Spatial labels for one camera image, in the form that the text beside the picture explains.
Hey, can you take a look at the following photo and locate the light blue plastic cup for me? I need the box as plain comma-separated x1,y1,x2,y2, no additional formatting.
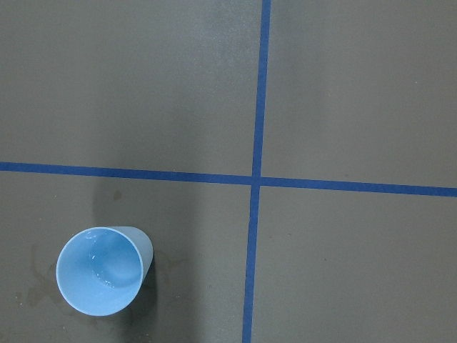
56,227,154,317

